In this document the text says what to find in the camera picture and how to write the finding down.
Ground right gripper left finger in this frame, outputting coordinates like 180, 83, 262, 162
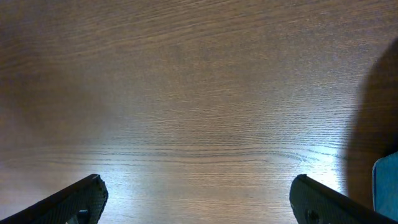
1, 174, 108, 224

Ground blue denim jeans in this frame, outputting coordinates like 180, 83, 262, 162
373, 152, 398, 221

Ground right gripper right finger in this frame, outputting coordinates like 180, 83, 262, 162
289, 174, 397, 224

